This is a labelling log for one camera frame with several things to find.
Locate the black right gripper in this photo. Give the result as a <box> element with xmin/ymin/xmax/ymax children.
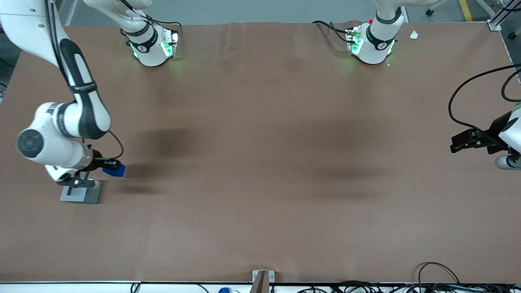
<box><xmin>90</xmin><ymin>149</ymin><xmax>122</xmax><ymax>172</ymax></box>

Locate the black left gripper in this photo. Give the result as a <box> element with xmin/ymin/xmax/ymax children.
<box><xmin>450</xmin><ymin>111</ymin><xmax>512</xmax><ymax>155</ymax></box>

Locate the blue plastic part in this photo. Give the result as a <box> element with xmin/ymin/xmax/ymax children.
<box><xmin>102</xmin><ymin>164</ymin><xmax>126</xmax><ymax>177</ymax></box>

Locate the gray block base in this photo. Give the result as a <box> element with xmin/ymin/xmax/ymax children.
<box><xmin>60</xmin><ymin>179</ymin><xmax>102</xmax><ymax>204</ymax></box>

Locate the brown table cover sheet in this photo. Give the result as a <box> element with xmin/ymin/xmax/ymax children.
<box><xmin>0</xmin><ymin>20</ymin><xmax>514</xmax><ymax>284</ymax></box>

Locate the long black left arm cable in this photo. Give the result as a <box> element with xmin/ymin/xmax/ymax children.
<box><xmin>448</xmin><ymin>64</ymin><xmax>521</xmax><ymax>141</ymax></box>

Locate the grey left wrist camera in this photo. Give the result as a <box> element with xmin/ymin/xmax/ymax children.
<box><xmin>495</xmin><ymin>154</ymin><xmax>521</xmax><ymax>171</ymax></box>

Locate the short black cable loop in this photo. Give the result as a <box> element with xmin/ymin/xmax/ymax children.
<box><xmin>501</xmin><ymin>69</ymin><xmax>521</xmax><ymax>103</ymax></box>

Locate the black arched cable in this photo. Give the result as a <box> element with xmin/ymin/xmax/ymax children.
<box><xmin>418</xmin><ymin>262</ymin><xmax>461</xmax><ymax>285</ymax></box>

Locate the aluminium frame profile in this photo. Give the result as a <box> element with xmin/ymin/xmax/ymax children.
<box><xmin>474</xmin><ymin>0</ymin><xmax>521</xmax><ymax>31</ymax></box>

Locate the black right base cable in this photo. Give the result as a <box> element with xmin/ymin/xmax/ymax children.
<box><xmin>144</xmin><ymin>15</ymin><xmax>182</xmax><ymax>35</ymax></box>

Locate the black base cable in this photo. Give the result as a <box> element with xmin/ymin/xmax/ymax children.
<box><xmin>312</xmin><ymin>20</ymin><xmax>351</xmax><ymax>44</ymax></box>
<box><xmin>144</xmin><ymin>15</ymin><xmax>182</xmax><ymax>35</ymax></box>

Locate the black left base cable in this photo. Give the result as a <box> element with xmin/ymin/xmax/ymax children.
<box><xmin>312</xmin><ymin>20</ymin><xmax>351</xmax><ymax>44</ymax></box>

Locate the tangled black cable bundle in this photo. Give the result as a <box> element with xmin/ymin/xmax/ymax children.
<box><xmin>296</xmin><ymin>280</ymin><xmax>521</xmax><ymax>293</ymax></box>

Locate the metal table edge bracket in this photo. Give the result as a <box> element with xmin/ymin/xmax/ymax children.
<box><xmin>250</xmin><ymin>269</ymin><xmax>275</xmax><ymax>293</ymax></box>

